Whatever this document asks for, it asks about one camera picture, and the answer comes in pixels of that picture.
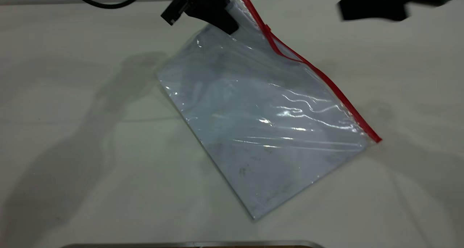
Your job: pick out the red zipper slider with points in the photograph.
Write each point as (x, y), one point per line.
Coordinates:
(266, 27)

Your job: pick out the clear plastic zip bag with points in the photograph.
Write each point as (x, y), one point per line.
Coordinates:
(261, 124)

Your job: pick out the grey metal bar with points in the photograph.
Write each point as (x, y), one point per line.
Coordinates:
(192, 244)

